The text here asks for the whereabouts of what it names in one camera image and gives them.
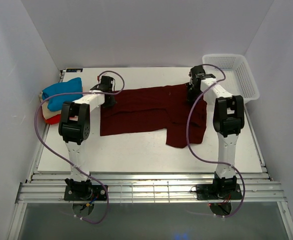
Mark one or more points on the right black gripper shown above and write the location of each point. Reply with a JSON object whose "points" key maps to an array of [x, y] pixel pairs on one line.
{"points": [[190, 98]]}

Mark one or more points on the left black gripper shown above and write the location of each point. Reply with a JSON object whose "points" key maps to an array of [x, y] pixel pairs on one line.
{"points": [[110, 103]]}

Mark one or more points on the dark red t shirt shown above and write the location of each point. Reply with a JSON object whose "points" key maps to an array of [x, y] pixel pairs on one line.
{"points": [[156, 108]]}

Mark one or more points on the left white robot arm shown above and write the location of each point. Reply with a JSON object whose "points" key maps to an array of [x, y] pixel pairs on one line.
{"points": [[75, 127]]}

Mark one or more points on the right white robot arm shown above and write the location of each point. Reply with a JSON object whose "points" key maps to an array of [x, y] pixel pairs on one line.
{"points": [[228, 120]]}

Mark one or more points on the white plastic basket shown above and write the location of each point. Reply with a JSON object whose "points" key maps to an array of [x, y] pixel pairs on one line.
{"points": [[239, 78]]}

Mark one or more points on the red-orange folded t shirt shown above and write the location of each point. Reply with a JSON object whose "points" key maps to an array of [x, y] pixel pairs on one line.
{"points": [[53, 120]]}

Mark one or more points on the beige folded t shirt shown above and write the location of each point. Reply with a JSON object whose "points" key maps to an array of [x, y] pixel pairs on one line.
{"points": [[47, 114]]}

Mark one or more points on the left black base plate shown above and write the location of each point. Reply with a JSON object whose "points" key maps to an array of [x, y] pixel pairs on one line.
{"points": [[87, 194]]}

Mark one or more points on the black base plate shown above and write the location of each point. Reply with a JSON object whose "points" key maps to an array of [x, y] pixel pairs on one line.
{"points": [[209, 192], [87, 194]]}

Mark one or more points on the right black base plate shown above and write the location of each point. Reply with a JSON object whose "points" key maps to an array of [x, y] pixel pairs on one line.
{"points": [[209, 192]]}

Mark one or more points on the aluminium rail frame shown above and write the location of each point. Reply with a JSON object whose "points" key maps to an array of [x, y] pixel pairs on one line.
{"points": [[151, 194]]}

